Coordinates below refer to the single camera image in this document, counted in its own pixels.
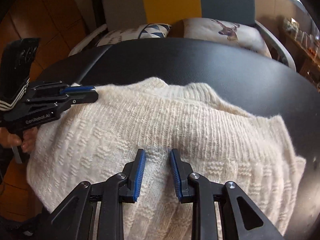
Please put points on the blue triangle pattern cushion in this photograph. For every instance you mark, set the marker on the blue triangle pattern cushion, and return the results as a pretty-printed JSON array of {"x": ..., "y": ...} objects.
[{"x": 150, "y": 30}]

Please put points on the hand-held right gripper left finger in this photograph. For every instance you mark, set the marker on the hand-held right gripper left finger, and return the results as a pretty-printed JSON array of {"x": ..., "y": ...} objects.
[{"x": 140, "y": 177}]

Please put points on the white deer print cushion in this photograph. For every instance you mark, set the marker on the white deer print cushion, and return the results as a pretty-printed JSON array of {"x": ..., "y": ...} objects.
[{"x": 205, "y": 30}]

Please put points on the person's left hand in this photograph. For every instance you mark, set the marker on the person's left hand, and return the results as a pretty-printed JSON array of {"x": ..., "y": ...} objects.
[{"x": 27, "y": 140}]

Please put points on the wooden sideboard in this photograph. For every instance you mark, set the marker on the wooden sideboard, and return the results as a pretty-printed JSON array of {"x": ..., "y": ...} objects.
[{"x": 310, "y": 65}]

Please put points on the person's left forearm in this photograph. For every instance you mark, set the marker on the person's left forearm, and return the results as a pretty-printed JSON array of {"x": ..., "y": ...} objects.
[{"x": 17, "y": 62}]

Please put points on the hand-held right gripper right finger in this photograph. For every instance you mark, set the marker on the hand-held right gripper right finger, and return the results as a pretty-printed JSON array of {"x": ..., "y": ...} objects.
[{"x": 175, "y": 175}]

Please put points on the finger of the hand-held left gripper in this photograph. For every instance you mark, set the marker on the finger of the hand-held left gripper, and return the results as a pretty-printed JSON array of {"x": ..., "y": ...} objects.
[
  {"x": 77, "y": 89},
  {"x": 82, "y": 98}
]

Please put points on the cream knitted sweater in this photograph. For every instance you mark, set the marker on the cream knitted sweater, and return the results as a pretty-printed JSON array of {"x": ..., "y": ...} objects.
[{"x": 175, "y": 120}]

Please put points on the teal yellow grey armchair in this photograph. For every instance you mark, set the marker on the teal yellow grey armchair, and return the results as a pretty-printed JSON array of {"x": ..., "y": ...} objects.
[{"x": 172, "y": 0}]

